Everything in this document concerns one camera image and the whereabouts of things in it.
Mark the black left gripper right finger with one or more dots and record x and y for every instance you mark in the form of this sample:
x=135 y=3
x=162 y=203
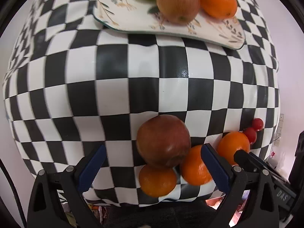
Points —
x=261 y=208

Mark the dark red apple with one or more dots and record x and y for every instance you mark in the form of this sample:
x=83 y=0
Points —
x=163 y=141

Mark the red apple on plate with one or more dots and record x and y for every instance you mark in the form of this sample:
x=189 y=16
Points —
x=179 y=11

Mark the orange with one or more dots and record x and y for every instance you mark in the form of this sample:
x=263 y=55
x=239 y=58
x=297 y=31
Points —
x=230 y=143
x=193 y=169
x=219 y=9
x=157 y=182

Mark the red cherry tomato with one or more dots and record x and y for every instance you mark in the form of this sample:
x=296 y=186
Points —
x=251 y=134
x=257 y=124

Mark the orange on plate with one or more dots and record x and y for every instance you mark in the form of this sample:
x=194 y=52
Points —
x=219 y=9

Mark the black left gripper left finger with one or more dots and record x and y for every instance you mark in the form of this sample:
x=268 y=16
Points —
x=45 y=209

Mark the white floral ceramic plate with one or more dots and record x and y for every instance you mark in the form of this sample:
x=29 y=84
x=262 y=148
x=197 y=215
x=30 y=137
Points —
x=140 y=16

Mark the black white checkered cloth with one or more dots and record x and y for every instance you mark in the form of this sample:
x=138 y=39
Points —
x=72 y=84

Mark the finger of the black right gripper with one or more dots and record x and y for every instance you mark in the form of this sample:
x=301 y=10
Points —
x=259 y=163

